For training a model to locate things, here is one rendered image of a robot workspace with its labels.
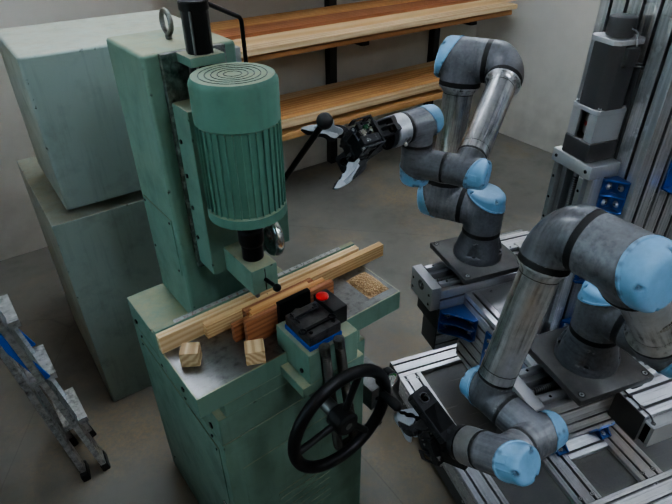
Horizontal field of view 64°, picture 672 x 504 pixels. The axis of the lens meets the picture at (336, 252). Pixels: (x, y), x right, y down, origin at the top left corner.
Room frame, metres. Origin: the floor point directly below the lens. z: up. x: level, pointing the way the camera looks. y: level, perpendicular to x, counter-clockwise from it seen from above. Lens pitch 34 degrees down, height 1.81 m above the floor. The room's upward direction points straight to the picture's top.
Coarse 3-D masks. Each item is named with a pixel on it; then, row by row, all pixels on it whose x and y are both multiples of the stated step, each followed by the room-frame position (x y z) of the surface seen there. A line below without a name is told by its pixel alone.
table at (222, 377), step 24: (336, 288) 1.16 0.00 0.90; (360, 312) 1.06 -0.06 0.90; (384, 312) 1.11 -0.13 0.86; (216, 336) 0.97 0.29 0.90; (168, 360) 0.89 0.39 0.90; (216, 360) 0.89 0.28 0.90; (240, 360) 0.89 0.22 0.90; (360, 360) 0.93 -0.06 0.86; (192, 384) 0.82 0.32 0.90; (216, 384) 0.82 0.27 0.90; (240, 384) 0.84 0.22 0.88; (312, 384) 0.85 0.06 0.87; (216, 408) 0.80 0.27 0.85
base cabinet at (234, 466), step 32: (160, 384) 1.14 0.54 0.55; (192, 416) 0.94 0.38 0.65; (288, 416) 0.91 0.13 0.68; (320, 416) 0.97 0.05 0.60; (192, 448) 1.00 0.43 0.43; (224, 448) 0.80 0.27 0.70; (256, 448) 0.85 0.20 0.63; (320, 448) 0.97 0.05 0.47; (192, 480) 1.08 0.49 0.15; (224, 480) 0.82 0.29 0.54; (256, 480) 0.84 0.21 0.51; (288, 480) 0.90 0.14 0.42; (320, 480) 0.97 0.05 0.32; (352, 480) 1.05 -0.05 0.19
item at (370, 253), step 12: (360, 252) 1.27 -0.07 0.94; (372, 252) 1.29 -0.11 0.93; (336, 264) 1.21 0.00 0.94; (348, 264) 1.23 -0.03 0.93; (360, 264) 1.26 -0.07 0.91; (312, 276) 1.16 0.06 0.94; (324, 276) 1.18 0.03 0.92; (336, 276) 1.21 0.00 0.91; (252, 300) 1.06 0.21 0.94; (228, 312) 1.02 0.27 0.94; (240, 312) 1.02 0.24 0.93; (204, 324) 0.97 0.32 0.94; (216, 324) 0.98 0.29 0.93; (228, 324) 1.00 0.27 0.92
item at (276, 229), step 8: (272, 224) 1.21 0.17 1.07; (264, 232) 1.24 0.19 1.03; (272, 232) 1.21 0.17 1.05; (280, 232) 1.20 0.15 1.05; (264, 240) 1.24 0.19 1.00; (272, 240) 1.22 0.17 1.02; (280, 240) 1.19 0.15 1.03; (264, 248) 1.25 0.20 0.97; (272, 248) 1.22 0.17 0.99; (280, 248) 1.19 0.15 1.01
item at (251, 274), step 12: (228, 252) 1.09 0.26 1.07; (240, 252) 1.09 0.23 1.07; (264, 252) 1.09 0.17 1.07; (228, 264) 1.10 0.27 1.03; (240, 264) 1.04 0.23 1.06; (252, 264) 1.04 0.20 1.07; (264, 264) 1.04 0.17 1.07; (276, 264) 1.05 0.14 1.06; (240, 276) 1.05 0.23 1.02; (252, 276) 1.01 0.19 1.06; (264, 276) 1.02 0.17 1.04; (276, 276) 1.04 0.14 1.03; (252, 288) 1.01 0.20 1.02; (264, 288) 1.02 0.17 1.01
